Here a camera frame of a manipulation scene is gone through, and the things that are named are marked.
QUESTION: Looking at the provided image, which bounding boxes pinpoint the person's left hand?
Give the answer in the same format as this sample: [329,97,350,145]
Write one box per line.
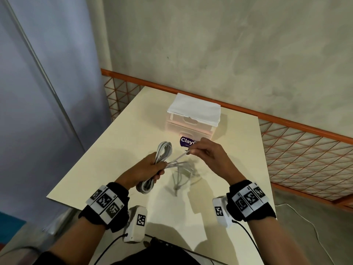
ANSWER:
[115,152,168,191]

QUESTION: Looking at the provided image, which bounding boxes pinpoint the person's right hand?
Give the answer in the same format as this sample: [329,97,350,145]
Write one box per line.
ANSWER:
[187,137,247,188]

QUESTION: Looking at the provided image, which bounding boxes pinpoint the person's left forearm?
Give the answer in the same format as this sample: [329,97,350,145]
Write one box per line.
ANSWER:
[47,174,131,265]

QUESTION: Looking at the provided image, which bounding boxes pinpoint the person's right forearm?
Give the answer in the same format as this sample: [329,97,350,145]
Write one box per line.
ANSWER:
[246,216,288,265]

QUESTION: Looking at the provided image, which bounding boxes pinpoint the purple packet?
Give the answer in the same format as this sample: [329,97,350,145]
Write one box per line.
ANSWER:
[179,136,201,148]

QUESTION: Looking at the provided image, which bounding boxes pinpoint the pink plastic drawer box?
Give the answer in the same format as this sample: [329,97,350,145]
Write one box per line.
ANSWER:
[165,112,221,142]

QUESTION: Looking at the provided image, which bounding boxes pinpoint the white folded cloth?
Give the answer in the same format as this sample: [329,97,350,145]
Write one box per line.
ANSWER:
[167,93,222,127]

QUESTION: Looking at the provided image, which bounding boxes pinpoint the black left wristband with markers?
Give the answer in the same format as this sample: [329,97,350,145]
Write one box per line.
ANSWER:
[78,182,130,233]

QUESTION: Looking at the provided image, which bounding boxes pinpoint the black wristband with markers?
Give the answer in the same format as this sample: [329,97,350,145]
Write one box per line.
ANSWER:
[226,180,277,222]
[78,182,130,233]

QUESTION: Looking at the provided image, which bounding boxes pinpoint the black right wristband with markers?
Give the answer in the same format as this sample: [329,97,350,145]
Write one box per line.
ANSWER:
[226,180,277,222]

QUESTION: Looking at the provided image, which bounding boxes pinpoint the person's black clothing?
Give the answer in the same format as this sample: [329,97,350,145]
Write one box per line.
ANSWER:
[33,234,231,265]

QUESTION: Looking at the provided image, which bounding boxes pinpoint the orange mesh fence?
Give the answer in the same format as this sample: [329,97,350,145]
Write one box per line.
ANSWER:
[100,68,353,213]

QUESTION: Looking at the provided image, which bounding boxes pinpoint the blue box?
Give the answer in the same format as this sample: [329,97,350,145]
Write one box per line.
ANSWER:
[0,212,27,244]

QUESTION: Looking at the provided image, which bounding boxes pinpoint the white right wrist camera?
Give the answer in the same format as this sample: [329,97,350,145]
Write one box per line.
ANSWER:
[211,196,235,229]

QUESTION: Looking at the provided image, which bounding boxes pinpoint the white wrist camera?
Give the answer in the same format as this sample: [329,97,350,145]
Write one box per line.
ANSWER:
[122,206,148,244]
[211,196,235,229]

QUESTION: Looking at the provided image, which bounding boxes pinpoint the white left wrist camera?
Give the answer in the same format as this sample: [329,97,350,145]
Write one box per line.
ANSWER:
[122,206,148,244]

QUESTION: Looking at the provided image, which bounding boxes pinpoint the black right camera cable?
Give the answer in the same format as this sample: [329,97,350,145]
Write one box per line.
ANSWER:
[232,219,264,258]

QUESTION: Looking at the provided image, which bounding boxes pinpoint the black camera cable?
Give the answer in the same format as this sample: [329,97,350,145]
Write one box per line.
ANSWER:
[90,233,129,265]
[232,219,264,258]

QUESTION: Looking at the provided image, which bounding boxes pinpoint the black left camera cable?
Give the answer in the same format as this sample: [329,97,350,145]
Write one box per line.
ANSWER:
[90,233,129,265]

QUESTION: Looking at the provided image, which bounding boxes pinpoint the grey metal table frame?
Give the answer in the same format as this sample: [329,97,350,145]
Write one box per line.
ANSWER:
[42,209,75,235]

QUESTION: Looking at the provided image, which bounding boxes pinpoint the thin white floor cable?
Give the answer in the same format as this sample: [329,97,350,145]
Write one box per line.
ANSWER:
[275,202,328,265]

